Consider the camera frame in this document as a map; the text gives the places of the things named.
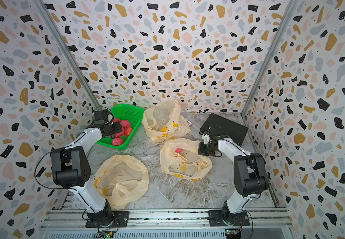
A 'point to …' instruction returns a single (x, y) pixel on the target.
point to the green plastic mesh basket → (123, 112)
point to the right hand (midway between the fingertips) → (199, 151)
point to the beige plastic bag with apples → (119, 178)
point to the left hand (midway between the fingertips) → (119, 126)
